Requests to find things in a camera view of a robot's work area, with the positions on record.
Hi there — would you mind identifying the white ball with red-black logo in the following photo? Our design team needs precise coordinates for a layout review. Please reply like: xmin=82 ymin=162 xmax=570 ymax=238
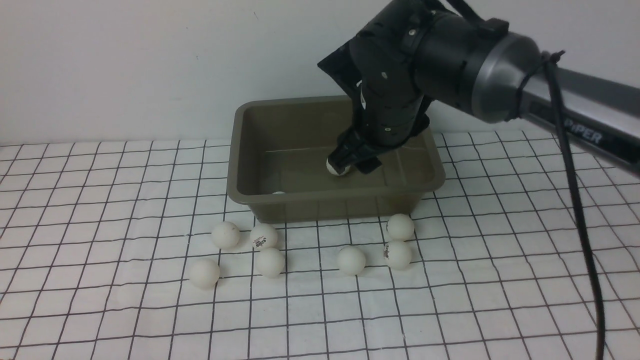
xmin=382 ymin=240 xmax=413 ymax=271

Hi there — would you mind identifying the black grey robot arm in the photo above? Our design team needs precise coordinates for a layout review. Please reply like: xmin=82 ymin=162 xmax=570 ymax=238
xmin=318 ymin=0 xmax=639 ymax=176

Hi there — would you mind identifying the olive green plastic bin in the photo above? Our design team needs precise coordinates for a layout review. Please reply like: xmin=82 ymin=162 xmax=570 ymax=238
xmin=227 ymin=95 xmax=446 ymax=224

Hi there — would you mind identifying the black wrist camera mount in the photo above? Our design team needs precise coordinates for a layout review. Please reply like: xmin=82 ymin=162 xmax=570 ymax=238
xmin=317 ymin=41 xmax=362 ymax=101

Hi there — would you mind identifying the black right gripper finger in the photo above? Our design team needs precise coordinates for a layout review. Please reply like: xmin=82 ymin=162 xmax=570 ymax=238
xmin=356 ymin=154 xmax=382 ymax=174

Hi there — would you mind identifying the white ball with side logo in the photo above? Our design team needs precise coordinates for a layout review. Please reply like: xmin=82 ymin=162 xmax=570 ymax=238
xmin=386 ymin=213 xmax=415 ymax=242

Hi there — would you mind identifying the plain white ping-pong ball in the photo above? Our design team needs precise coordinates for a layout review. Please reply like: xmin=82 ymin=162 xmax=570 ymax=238
xmin=210 ymin=221 xmax=242 ymax=250

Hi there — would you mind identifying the white ball with black logo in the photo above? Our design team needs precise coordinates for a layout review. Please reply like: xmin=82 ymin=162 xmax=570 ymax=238
xmin=249 ymin=223 xmax=279 ymax=251

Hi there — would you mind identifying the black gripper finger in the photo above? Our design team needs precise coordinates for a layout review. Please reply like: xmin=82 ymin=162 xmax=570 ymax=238
xmin=327 ymin=145 xmax=360 ymax=167

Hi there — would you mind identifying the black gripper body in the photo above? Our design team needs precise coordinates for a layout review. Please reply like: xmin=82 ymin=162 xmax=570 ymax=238
xmin=337 ymin=80 xmax=432 ymax=157

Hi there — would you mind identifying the white black-grid tablecloth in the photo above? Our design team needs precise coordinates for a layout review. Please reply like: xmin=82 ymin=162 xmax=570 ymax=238
xmin=0 ymin=127 xmax=640 ymax=360

